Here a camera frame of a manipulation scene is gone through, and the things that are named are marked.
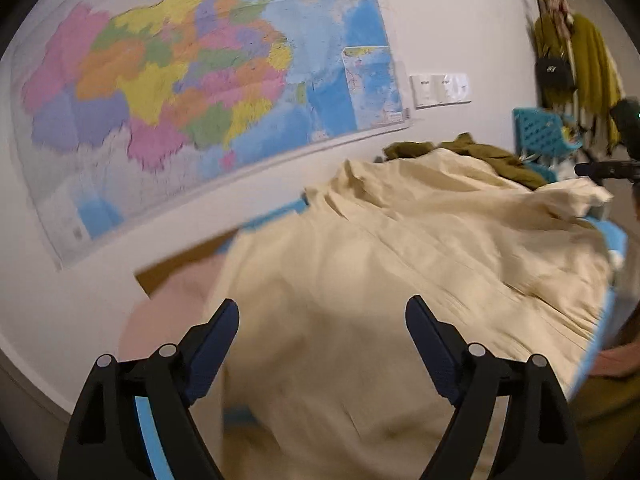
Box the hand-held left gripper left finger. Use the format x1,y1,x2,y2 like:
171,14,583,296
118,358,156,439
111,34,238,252
57,298,240,480

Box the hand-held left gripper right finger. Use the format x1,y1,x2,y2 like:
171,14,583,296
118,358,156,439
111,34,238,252
405,295,586,480

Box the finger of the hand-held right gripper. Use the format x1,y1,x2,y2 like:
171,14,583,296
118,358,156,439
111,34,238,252
574,160,640,183

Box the large cream garment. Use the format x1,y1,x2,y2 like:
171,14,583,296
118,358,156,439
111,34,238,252
220,147,616,480

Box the pink cloth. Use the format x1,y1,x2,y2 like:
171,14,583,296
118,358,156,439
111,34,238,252
117,255,236,361

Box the blue plastic basket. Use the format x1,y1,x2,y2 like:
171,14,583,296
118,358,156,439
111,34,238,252
512,107,583,181

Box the hanging mustard garment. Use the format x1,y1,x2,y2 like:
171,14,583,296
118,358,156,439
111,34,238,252
532,10,623,151

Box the black hanging bag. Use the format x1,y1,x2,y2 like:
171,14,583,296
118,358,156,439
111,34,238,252
535,55,576,93

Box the wooden headboard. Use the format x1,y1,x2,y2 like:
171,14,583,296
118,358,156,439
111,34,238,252
134,232,241,296

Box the olive green garment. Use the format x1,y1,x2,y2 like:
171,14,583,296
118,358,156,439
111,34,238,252
382,132,551,191

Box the person's olive trousers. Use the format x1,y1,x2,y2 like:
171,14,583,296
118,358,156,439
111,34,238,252
570,374,640,466

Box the person's orange shirt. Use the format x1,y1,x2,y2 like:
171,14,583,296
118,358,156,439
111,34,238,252
590,340,640,378

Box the white wall switch plate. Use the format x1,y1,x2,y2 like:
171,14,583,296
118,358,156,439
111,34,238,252
441,72,473,105
410,74,443,109

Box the colourful wall map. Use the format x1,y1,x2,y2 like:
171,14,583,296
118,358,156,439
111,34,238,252
10,0,413,271

